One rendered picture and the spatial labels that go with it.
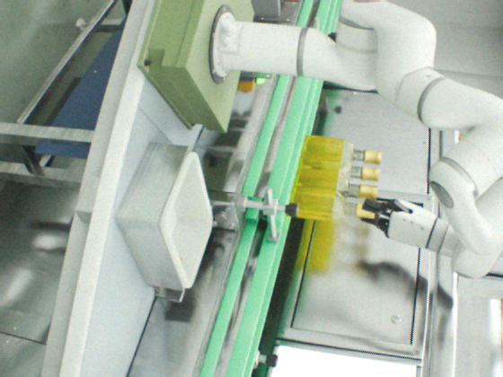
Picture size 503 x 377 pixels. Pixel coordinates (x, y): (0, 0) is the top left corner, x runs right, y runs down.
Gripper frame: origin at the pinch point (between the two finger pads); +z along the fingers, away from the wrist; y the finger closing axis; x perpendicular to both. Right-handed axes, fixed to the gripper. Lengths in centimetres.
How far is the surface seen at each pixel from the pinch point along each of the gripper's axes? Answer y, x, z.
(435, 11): -293, -581, 93
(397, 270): -12.7, 4.5, -10.0
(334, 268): -12.7, 10.2, 4.4
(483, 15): -292, -597, 30
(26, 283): -15, 49, 76
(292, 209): 16.1, 17.9, 11.0
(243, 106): 15.5, -5.4, 34.8
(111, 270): 27, 49, 29
